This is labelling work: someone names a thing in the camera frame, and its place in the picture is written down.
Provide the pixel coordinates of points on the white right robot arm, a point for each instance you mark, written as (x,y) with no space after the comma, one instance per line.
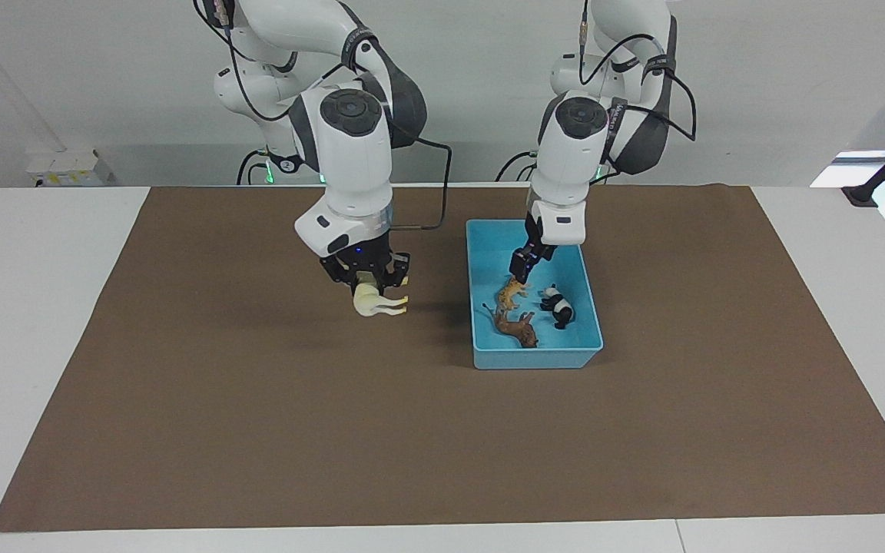
(354,177)

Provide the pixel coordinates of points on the brown table mat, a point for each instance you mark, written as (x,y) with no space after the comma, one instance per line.
(412,445)

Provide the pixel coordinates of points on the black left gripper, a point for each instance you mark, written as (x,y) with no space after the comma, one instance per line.
(536,247)

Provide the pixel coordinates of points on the orange tiger toy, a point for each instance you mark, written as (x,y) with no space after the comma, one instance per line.
(512,294)

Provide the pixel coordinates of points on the light blue plastic storage box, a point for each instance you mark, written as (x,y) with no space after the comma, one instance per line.
(488,357)

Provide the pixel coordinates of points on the black white panda toy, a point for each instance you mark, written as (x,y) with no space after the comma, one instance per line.
(561,307)

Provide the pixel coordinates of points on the cream horse toy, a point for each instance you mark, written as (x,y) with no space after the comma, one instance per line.
(369,302)

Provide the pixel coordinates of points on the white cardboard box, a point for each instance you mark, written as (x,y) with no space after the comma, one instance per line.
(70,167)

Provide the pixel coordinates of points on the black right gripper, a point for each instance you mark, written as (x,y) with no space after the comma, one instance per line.
(366,261)

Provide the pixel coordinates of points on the brown lion toy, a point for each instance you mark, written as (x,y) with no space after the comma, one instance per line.
(518,329)

